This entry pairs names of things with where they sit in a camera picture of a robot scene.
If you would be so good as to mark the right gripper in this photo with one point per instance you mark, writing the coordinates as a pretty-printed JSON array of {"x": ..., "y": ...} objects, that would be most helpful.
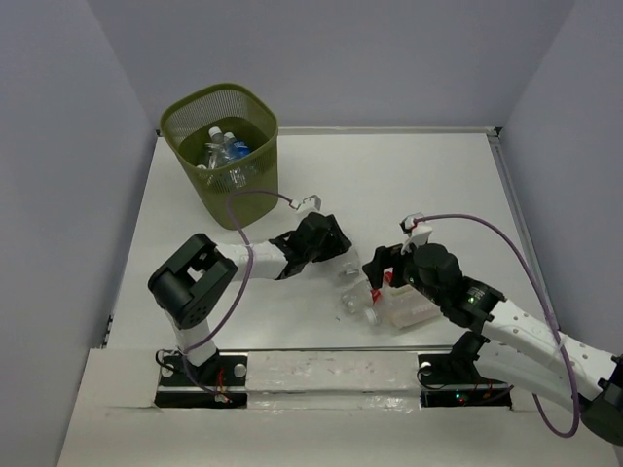
[{"x": 384, "y": 258}]

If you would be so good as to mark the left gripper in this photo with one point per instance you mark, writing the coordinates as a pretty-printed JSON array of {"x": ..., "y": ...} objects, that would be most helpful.
[{"x": 335, "y": 244}]

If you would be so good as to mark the square white-label bottle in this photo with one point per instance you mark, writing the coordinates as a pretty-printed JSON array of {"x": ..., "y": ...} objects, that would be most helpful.
[{"x": 400, "y": 308}]

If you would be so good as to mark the red cap small bottle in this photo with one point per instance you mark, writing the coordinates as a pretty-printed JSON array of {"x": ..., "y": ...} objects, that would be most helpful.
[{"x": 361, "y": 299}]

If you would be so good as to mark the clear wide-mouth bottle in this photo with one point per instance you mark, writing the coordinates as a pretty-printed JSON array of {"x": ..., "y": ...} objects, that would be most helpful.
[{"x": 341, "y": 270}]

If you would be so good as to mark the tall clear plastic bottle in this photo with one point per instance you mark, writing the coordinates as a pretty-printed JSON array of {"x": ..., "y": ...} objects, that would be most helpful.
[{"x": 215, "y": 154}]

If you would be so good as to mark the blue label water bottle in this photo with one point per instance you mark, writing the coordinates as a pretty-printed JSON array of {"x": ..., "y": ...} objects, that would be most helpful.
[{"x": 235, "y": 148}]

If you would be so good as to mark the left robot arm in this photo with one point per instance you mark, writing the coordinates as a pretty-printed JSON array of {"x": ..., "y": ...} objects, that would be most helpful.
[{"x": 189, "y": 285}]

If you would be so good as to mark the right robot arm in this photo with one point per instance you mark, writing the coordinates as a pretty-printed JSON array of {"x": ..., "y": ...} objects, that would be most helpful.
[{"x": 502, "y": 342}]

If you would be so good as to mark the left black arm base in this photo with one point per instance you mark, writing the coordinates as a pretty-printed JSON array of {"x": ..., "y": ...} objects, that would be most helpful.
[{"x": 218, "y": 384}]

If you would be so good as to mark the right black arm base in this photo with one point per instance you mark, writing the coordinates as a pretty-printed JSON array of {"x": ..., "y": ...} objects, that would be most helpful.
[{"x": 451, "y": 380}]

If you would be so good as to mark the blue label bottle in bin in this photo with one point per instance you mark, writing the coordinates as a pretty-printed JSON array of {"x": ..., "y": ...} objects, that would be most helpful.
[{"x": 232, "y": 179}]

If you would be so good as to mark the green mesh waste bin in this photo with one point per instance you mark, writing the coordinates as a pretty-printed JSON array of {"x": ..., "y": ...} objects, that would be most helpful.
[{"x": 184, "y": 125}]

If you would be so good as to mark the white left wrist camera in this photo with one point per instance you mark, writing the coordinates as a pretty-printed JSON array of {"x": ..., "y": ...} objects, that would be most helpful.
[{"x": 309, "y": 204}]

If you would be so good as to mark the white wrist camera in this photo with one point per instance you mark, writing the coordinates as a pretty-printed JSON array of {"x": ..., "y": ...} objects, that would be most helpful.
[
  {"x": 416, "y": 230},
  {"x": 309, "y": 204}
]

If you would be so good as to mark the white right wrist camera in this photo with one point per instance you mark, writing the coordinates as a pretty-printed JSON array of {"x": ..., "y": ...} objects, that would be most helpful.
[{"x": 416, "y": 230}]

